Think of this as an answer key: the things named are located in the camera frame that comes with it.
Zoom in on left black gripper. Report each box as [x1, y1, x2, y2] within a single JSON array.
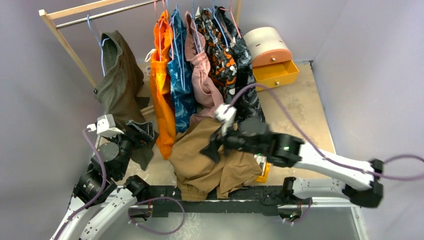
[[105, 120, 154, 178]]

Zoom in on tan brown shorts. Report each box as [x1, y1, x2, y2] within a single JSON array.
[[168, 118, 262, 202]]

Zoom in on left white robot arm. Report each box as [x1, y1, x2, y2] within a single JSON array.
[[51, 114, 156, 240]]

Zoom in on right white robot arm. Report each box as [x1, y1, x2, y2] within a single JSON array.
[[199, 118, 384, 208]]

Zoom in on pink shorts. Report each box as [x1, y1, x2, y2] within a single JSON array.
[[184, 12, 224, 125]]

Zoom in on dark grey patterned shorts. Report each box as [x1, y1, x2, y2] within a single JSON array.
[[214, 6, 266, 122]]

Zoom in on olive green shorts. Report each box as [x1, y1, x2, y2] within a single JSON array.
[[94, 30, 155, 171]]

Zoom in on blue patterned shorts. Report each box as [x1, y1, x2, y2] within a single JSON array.
[[167, 8, 197, 133]]

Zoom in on orange black patterned shorts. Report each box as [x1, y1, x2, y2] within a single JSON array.
[[195, 7, 237, 104]]

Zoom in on light blue hanger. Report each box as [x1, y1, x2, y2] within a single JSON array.
[[86, 14, 106, 77]]

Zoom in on yellow bin with items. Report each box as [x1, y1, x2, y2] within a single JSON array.
[[254, 154, 271, 183]]

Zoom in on cream orange drawer box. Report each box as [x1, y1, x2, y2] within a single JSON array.
[[244, 26, 299, 88]]

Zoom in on wooden clothes rack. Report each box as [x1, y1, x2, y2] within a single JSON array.
[[38, 0, 243, 117]]

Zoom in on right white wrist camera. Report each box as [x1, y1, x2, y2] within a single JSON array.
[[214, 103, 237, 136]]

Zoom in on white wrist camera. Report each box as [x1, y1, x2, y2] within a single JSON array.
[[86, 114, 124, 138], [214, 103, 237, 136]]

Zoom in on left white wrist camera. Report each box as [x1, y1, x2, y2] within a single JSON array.
[[86, 114, 124, 138]]

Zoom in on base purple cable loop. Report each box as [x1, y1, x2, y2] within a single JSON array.
[[127, 196, 186, 236]]

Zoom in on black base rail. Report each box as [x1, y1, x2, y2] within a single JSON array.
[[133, 185, 312, 218]]

